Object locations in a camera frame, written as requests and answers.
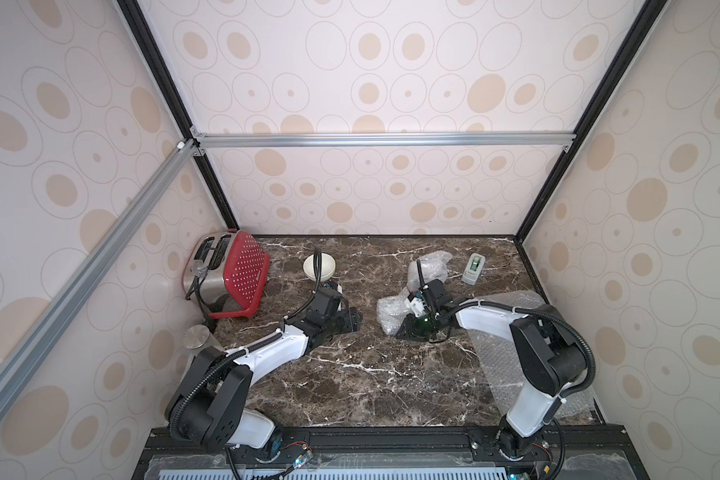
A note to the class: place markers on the upper glass jar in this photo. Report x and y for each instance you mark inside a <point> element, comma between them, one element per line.
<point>198,337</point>

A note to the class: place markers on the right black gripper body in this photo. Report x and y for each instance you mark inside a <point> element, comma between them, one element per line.
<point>420,313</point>

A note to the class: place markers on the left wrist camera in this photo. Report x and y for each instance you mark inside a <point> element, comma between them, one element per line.
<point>327,300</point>

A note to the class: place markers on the diagonal aluminium frame bar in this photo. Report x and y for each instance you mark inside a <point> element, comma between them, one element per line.
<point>29,354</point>

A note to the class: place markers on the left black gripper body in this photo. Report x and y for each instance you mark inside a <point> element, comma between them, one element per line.
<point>342,322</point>

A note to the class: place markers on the horizontal aluminium frame bar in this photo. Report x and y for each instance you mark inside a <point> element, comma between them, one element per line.
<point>403,139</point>

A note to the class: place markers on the plain cream bowl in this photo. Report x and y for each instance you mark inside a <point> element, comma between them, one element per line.
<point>326,265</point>

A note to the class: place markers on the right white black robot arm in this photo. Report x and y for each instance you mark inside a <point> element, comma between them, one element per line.
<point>554,358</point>

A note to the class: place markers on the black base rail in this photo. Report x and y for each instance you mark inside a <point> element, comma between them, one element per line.
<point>565,452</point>

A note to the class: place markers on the red silver toaster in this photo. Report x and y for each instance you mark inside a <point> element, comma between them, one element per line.
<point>226,274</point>

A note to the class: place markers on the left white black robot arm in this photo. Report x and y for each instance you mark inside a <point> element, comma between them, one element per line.
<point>209,409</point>

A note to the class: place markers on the white green small device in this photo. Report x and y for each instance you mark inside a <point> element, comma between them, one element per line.
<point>473,268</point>

